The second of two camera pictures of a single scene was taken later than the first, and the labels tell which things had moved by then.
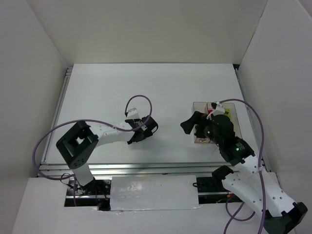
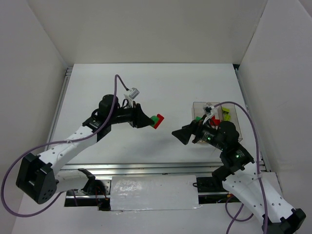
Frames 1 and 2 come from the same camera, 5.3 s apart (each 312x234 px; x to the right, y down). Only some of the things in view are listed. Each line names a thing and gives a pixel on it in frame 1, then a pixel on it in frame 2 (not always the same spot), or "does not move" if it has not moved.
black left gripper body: x=148 y=129 to x=136 y=116
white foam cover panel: x=154 y=192 does not move
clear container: x=209 y=107 to x=218 y=116
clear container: x=200 y=107 does not move
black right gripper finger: x=197 y=117 to x=184 y=134
